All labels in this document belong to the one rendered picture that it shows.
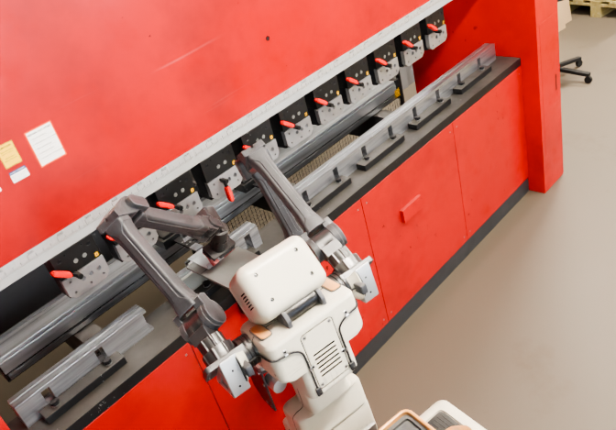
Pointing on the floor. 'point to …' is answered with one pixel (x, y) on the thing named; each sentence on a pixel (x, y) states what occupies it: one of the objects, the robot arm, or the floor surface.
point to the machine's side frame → (546, 22)
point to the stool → (577, 56)
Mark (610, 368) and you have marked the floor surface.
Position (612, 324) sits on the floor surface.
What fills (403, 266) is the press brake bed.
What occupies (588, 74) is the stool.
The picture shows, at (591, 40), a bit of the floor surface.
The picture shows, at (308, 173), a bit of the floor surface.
